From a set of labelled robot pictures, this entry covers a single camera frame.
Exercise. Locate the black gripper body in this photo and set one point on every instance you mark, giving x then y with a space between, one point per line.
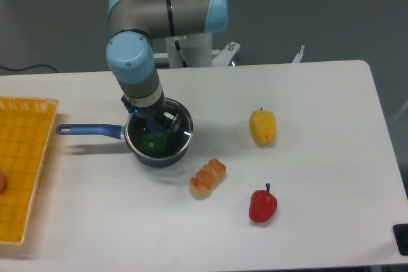
155 110

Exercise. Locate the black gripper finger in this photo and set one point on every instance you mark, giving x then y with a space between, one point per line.
168 123

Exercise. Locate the glass pot lid blue knob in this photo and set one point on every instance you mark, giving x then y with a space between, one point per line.
178 142

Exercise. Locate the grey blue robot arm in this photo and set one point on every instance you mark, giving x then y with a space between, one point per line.
135 24

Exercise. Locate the green bell pepper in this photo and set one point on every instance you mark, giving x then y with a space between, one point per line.
154 144

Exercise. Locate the toy bread loaf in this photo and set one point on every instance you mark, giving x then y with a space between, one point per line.
207 179

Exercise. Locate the yellow bell pepper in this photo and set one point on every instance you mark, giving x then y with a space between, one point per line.
262 125

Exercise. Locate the red bell pepper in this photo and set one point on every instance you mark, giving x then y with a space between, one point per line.
263 205

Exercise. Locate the yellow woven basket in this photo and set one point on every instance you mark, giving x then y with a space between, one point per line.
26 128

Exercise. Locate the orange object in basket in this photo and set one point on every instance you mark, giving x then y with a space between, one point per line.
3 181

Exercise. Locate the black device table corner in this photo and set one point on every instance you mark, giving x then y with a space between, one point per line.
401 236

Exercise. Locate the dark saucepan blue handle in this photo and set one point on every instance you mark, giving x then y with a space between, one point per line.
112 131

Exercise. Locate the white metal bracket right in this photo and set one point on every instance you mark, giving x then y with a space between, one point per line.
298 57

